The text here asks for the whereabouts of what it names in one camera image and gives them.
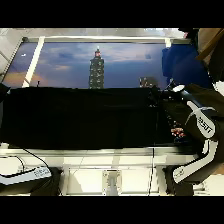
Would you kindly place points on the blue garment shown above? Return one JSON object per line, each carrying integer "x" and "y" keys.
{"x": 183, "y": 66}

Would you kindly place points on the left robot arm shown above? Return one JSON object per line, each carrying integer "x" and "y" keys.
{"x": 30, "y": 175}

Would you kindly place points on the black pants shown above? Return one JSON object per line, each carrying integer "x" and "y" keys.
{"x": 83, "y": 116}

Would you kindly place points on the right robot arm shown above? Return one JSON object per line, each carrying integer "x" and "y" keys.
{"x": 203, "y": 125}

